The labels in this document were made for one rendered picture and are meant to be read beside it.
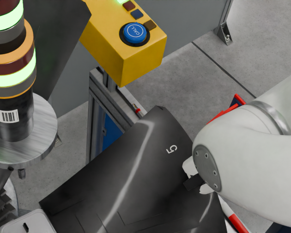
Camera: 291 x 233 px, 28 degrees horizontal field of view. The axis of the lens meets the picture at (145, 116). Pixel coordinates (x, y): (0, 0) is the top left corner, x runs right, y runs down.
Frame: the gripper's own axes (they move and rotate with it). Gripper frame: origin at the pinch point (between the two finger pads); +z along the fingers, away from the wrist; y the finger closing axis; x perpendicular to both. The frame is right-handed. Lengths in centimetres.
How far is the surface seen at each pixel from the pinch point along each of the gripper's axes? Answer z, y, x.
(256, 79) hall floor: 125, -102, -12
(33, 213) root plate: 2.4, 21.8, -7.7
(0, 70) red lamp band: -36.1, 25.1, -14.5
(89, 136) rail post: 67, -11, -20
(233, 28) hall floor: 133, -112, -36
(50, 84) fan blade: -13.5, 15.7, -17.5
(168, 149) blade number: 2.0, 1.5, -5.2
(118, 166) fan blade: 2.2, 9.0, -6.9
